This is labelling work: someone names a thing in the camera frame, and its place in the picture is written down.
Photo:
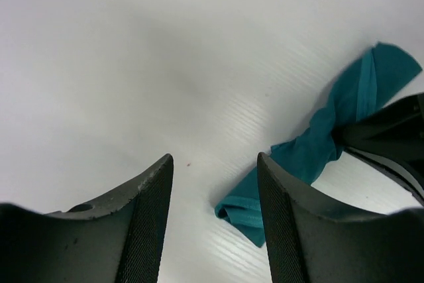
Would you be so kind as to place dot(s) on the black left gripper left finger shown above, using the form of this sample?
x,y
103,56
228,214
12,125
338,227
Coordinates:
x,y
116,237

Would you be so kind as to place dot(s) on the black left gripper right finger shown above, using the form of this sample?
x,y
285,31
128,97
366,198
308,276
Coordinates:
x,y
312,237

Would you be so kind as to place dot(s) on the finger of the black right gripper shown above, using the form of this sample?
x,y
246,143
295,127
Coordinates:
x,y
391,141

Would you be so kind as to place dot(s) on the teal satin napkin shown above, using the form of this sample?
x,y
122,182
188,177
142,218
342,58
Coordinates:
x,y
362,89

